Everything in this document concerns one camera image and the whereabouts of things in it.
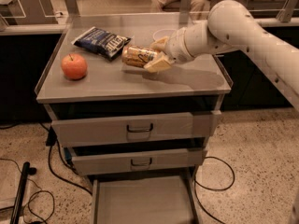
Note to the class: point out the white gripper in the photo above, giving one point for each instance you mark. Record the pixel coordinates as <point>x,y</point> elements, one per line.
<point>175,48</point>

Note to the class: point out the orange soda can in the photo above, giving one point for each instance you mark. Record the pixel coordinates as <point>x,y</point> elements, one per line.
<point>137,56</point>

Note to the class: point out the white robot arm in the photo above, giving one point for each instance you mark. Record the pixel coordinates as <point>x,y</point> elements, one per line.
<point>229,25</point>

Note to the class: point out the grey drawer cabinet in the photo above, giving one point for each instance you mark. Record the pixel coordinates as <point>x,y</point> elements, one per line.
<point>114,89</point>

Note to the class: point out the top grey drawer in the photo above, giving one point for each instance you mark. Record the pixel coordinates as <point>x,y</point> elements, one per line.
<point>131,129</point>

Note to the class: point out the grey drawer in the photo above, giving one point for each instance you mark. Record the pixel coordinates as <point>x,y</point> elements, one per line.
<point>154,199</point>
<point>139,161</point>
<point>131,129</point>

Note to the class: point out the middle grey drawer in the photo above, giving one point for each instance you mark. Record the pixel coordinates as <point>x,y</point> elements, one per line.
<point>139,161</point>

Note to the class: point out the bottom grey drawer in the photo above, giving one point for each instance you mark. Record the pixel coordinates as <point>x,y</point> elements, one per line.
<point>154,199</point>

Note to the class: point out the white bowl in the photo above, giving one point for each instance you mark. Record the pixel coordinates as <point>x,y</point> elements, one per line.
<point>162,34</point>

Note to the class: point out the blue chip bag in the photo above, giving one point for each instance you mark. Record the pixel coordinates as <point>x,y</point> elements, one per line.
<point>102,42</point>

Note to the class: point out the red apple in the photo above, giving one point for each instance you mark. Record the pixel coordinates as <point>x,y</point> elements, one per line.
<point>74,66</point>

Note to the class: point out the black pole on floor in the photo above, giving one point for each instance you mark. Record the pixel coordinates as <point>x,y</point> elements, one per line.
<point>15,216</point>

